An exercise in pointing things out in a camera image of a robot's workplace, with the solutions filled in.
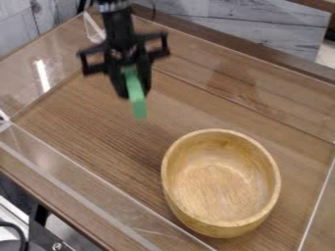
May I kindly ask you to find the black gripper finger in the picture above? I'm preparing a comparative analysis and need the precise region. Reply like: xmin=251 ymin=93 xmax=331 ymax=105
xmin=136 ymin=55 xmax=152 ymax=94
xmin=107 ymin=61 xmax=128 ymax=99

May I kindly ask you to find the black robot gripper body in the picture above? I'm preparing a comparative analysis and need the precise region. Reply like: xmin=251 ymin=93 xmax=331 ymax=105
xmin=78 ymin=9 xmax=170 ymax=75

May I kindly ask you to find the green rectangular block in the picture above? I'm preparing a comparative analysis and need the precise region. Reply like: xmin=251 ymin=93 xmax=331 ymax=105
xmin=122 ymin=66 xmax=147 ymax=119

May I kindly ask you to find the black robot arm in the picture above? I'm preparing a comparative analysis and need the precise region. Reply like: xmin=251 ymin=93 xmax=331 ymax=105
xmin=78 ymin=0 xmax=170 ymax=99

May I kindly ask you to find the light wooden oval bowl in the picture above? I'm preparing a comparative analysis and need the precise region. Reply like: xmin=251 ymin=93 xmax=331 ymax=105
xmin=162 ymin=128 xmax=282 ymax=238

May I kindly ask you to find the clear acrylic corner bracket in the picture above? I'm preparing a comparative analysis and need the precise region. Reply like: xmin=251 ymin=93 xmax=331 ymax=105
xmin=83 ymin=12 xmax=106 ymax=44

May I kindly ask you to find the black cable under table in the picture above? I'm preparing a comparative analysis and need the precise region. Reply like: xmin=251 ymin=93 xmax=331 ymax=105
xmin=0 ymin=222 xmax=28 ymax=251

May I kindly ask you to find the black table leg bracket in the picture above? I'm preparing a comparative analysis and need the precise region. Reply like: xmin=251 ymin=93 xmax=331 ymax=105
xmin=28 ymin=204 xmax=75 ymax=251

